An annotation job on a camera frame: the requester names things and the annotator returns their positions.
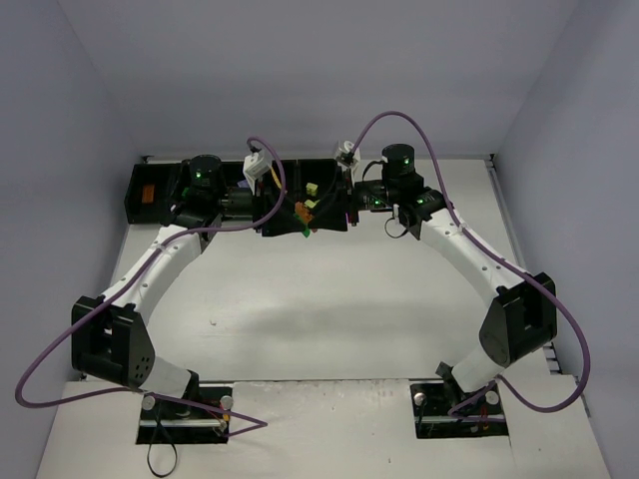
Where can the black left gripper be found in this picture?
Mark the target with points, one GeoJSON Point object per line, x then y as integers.
{"type": "Point", "coordinates": [256, 208]}

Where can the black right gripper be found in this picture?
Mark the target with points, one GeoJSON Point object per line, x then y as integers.
{"type": "Point", "coordinates": [352, 201]}

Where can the brown lego plate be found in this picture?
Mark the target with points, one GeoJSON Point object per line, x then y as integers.
{"type": "Point", "coordinates": [303, 213]}

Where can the orange lego brick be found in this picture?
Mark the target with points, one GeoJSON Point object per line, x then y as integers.
{"type": "Point", "coordinates": [148, 194]}

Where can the yellow small lego brick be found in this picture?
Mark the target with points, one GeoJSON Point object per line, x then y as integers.
{"type": "Point", "coordinates": [276, 179]}

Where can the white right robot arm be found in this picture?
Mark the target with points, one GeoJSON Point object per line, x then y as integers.
{"type": "Point", "coordinates": [521, 315]}

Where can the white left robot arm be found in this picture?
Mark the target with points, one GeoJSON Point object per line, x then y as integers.
{"type": "Point", "coordinates": [110, 338]}

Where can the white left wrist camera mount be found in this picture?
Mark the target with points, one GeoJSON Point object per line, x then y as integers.
{"type": "Point", "coordinates": [256, 165]}

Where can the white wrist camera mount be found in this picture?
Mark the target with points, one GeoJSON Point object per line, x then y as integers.
{"type": "Point", "coordinates": [347, 156]}
{"type": "Point", "coordinates": [256, 165]}

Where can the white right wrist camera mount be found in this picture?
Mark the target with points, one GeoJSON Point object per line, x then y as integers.
{"type": "Point", "coordinates": [347, 156]}

